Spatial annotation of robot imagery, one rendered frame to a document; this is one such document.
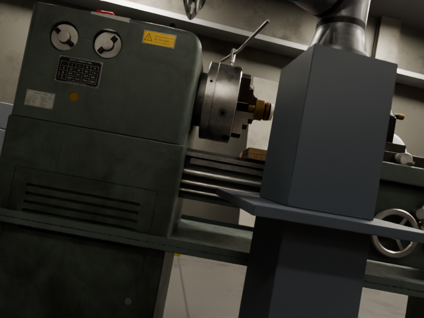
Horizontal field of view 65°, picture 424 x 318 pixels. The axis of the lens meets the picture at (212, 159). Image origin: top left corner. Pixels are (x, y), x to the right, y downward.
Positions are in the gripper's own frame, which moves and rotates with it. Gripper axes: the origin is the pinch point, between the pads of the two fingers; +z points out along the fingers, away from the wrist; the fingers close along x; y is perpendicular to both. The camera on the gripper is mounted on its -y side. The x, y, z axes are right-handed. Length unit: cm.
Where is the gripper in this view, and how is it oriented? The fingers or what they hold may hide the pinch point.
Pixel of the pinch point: (190, 17)
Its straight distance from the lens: 137.8
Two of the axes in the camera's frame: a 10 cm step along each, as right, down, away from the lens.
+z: -1.8, 9.8, -0.4
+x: 9.8, 1.8, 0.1
